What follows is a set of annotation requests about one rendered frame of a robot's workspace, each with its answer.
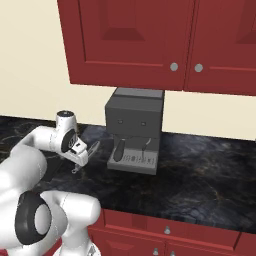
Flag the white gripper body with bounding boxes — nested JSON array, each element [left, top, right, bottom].
[[61, 149, 89, 167]]

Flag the silver metal tongs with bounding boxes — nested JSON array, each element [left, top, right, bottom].
[[70, 140, 101, 174]]

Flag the grey coffee machine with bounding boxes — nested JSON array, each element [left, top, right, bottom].
[[104, 87, 166, 176]]

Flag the red drawer front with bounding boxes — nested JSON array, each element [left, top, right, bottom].
[[235, 231, 256, 256], [99, 208, 242, 250]]

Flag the red base cupboard door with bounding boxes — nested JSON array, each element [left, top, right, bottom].
[[87, 228, 167, 256], [164, 242, 236, 256]]

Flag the wide red wall cupboard door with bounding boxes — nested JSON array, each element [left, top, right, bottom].
[[56, 0, 196, 92]]

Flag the narrow red wall cupboard door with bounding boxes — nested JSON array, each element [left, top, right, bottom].
[[184, 0, 256, 97]]

